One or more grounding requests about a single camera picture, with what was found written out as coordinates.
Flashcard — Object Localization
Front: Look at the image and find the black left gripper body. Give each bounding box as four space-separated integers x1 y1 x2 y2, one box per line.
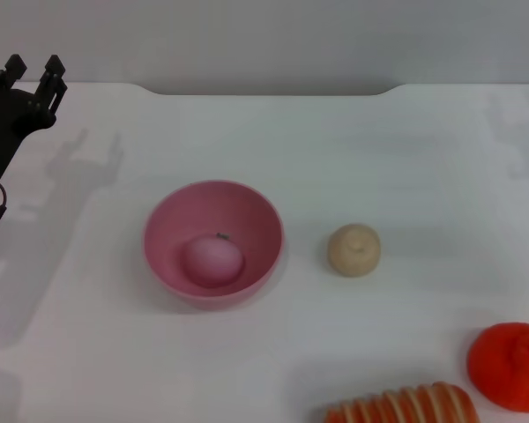
0 85 57 185

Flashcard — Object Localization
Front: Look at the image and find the pink plastic bowl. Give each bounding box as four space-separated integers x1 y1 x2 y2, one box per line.
142 179 286 312

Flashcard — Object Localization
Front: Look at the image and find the pink toy peach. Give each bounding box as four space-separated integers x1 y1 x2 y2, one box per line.
183 235 245 290

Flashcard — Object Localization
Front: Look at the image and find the beige toy bun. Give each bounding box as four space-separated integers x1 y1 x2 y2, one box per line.
326 223 383 278

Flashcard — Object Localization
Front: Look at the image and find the striped orange toy bread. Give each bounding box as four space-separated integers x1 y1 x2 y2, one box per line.
324 381 480 423

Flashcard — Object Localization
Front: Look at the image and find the orange toy tangerine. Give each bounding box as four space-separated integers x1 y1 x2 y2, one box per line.
466 322 529 414

